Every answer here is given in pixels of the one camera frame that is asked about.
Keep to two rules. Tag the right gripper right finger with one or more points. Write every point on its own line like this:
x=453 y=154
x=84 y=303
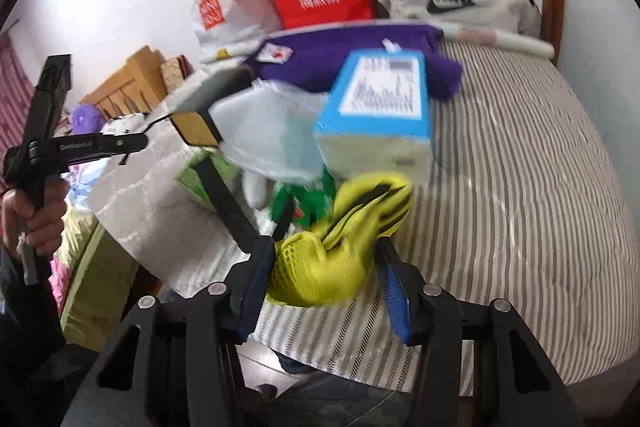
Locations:
x=401 y=285

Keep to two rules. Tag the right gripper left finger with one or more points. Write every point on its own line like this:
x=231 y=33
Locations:
x=248 y=282

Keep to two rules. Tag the yellow black mesh pouch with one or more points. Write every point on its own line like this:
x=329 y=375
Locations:
x=328 y=263

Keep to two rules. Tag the green snack packet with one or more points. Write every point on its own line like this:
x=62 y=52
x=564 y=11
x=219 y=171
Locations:
x=311 y=202

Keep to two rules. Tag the green tissue pack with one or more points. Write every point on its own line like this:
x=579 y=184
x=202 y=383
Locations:
x=191 y=183

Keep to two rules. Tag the white sponge block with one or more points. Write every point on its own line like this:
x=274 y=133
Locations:
x=268 y=129

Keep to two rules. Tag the white tomato sachet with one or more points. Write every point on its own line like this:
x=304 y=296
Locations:
x=273 y=53

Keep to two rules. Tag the white mint work glove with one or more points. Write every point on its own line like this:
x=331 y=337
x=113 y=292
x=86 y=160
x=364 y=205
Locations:
x=257 y=190

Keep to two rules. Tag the person's left hand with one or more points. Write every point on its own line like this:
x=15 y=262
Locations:
x=43 y=227

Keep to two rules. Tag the purple plush toy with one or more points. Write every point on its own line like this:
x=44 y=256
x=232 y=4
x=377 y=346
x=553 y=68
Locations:
x=86 y=119

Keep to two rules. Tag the wooden headboard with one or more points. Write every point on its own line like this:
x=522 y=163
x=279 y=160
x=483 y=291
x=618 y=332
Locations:
x=137 y=88

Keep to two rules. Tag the brown patterned notebook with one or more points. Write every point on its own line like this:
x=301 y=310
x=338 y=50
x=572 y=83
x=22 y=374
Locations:
x=175 y=71

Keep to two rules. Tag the purple towel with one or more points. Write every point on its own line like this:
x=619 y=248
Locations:
x=319 y=56

